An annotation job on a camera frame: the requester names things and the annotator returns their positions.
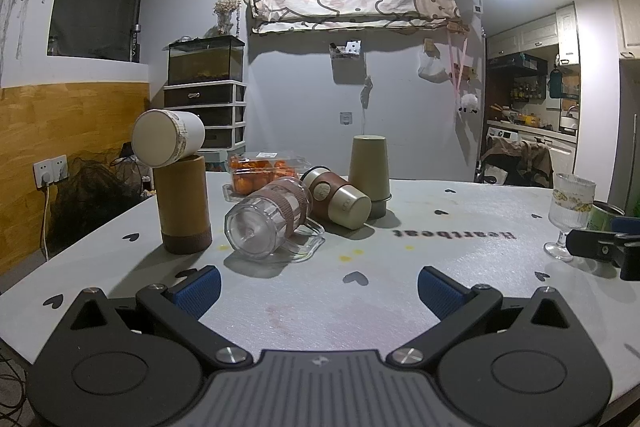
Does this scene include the white cup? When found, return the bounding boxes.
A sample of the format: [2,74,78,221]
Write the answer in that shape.
[132,109,206,168]

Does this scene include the beige cup with brown sleeve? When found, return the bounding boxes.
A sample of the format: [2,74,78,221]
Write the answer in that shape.
[299,165,373,231]

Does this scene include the glass fish tank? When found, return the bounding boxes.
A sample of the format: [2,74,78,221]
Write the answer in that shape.
[167,35,246,86]

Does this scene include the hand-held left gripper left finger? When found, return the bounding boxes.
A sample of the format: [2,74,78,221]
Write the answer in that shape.
[47,266,253,369]

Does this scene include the white power cable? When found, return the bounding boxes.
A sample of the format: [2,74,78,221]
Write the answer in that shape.
[42,184,54,260]

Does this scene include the small wall holder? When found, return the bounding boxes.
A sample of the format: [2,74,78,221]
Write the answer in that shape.
[328,39,362,58]

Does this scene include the ribbed glass goblet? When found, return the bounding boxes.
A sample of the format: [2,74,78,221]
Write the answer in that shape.
[543,173,597,262]

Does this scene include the clear glass mug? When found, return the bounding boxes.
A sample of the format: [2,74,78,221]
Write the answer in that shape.
[224,177,327,264]

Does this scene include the white tall cabinet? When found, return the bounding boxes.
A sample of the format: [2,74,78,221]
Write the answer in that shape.
[607,0,640,210]

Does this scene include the spice rack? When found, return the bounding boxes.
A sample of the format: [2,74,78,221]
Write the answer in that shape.
[510,77,547,101]

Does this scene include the white wall socket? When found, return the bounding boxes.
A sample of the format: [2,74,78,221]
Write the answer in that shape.
[33,155,69,188]

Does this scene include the green tin can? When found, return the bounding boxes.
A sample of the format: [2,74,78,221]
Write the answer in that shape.
[585,201,626,233]

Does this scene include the olive green cup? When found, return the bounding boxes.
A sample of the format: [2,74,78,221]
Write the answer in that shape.
[348,135,392,219]

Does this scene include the pink hanging straps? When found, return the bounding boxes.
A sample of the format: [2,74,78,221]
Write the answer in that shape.
[449,38,475,96]

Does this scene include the white plastic bag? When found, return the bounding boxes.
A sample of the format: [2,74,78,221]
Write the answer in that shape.
[418,52,447,84]

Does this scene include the vase of dried flowers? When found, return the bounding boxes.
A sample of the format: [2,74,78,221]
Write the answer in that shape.
[213,0,242,36]

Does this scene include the plastic drawer cabinet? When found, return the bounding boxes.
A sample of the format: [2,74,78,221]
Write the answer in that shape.
[163,81,248,150]

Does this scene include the white kitchen wall cabinets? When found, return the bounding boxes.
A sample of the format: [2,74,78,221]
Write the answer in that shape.
[487,4,582,60]

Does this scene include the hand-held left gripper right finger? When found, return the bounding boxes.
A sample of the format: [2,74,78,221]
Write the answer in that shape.
[386,266,593,368]

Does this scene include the tall brown cup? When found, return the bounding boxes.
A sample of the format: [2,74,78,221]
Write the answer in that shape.
[154,154,214,256]

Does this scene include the black floor cable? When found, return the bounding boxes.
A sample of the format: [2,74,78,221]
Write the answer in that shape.
[0,341,32,427]

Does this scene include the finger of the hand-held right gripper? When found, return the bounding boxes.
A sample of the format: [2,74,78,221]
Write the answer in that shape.
[611,217,640,236]
[567,229,640,282]

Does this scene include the clear box of cherry tomatoes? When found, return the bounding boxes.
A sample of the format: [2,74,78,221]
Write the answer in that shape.
[222,150,302,198]

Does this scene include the white washing machine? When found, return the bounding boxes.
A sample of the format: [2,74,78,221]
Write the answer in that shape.
[487,124,577,180]

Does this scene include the chair with brown jacket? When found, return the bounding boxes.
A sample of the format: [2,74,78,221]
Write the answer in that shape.
[477,137,554,186]

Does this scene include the black netting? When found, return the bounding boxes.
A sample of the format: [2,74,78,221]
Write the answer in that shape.
[50,151,151,254]

